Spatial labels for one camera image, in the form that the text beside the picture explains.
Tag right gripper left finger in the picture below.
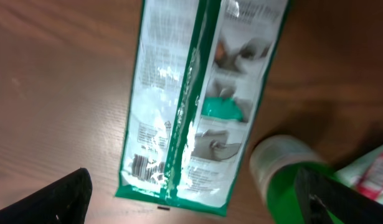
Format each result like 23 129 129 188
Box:
0 168 93 224

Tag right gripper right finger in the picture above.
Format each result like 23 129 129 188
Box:
294 168 383 224

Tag green lid glass jar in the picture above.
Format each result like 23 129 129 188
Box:
249 135 338 224

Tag green 3M gloves package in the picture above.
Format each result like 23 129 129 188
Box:
116 0 290 216

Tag red snack bar wrapper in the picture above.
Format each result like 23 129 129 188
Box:
356 153 383 200

